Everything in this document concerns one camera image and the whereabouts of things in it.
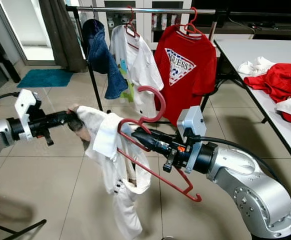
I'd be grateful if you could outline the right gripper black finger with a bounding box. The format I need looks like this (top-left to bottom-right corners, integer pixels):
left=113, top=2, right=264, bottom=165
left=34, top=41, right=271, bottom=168
left=132, top=127, right=162, bottom=145
left=131, top=134, right=160, bottom=152

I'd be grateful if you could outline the red plastic clothes hanger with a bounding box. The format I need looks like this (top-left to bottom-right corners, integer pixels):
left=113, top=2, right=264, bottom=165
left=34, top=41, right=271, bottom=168
left=117, top=86, right=202, bottom=202
left=124, top=6, right=141, bottom=38
left=175, top=6, right=205, bottom=37

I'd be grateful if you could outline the teal floor mat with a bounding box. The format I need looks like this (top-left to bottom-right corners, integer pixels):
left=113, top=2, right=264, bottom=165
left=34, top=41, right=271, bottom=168
left=16, top=69, right=72, bottom=89

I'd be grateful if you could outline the blue denim garment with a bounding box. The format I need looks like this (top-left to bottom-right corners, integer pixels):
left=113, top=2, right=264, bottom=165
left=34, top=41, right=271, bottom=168
left=81, top=19, right=129, bottom=100

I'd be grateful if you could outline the white t-shirt with green print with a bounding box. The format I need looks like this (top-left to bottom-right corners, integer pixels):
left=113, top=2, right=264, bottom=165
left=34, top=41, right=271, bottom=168
left=109, top=24, right=165, bottom=118

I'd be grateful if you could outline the grey curtain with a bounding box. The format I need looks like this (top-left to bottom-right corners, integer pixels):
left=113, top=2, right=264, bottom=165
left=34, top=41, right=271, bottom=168
left=38, top=0, right=84, bottom=72

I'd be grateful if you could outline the red Guess t-shirt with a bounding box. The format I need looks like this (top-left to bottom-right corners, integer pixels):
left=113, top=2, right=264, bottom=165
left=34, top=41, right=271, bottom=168
left=154, top=25, right=218, bottom=126

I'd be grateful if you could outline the glass balcony door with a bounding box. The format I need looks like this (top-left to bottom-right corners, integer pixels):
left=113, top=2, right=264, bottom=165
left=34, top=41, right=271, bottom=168
left=0, top=0, right=49, bottom=63

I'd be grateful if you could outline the red crumpled cloth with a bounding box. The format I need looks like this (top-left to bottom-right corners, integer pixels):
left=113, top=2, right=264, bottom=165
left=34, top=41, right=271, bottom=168
left=243, top=60, right=291, bottom=125

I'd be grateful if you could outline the white glass-door cabinet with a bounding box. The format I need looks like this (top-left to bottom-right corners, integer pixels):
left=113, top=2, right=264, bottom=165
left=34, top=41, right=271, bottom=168
left=85, top=0, right=216, bottom=38

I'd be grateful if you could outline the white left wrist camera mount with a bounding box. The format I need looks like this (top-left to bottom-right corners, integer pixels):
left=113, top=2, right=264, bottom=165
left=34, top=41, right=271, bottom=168
left=14, top=89, right=40, bottom=142

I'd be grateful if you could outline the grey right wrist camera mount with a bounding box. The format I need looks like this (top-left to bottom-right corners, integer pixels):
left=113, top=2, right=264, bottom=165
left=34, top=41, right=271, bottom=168
left=183, top=106, right=208, bottom=175

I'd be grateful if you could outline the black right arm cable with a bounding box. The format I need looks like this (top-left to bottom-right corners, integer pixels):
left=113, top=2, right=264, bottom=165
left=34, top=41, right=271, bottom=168
left=199, top=136, right=291, bottom=228

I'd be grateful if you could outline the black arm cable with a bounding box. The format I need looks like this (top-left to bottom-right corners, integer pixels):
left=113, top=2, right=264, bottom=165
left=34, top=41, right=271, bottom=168
left=0, top=91, right=20, bottom=106
left=199, top=136, right=291, bottom=228

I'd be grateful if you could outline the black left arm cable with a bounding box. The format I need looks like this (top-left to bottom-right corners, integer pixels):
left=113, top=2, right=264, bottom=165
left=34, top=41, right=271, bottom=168
left=0, top=91, right=20, bottom=106

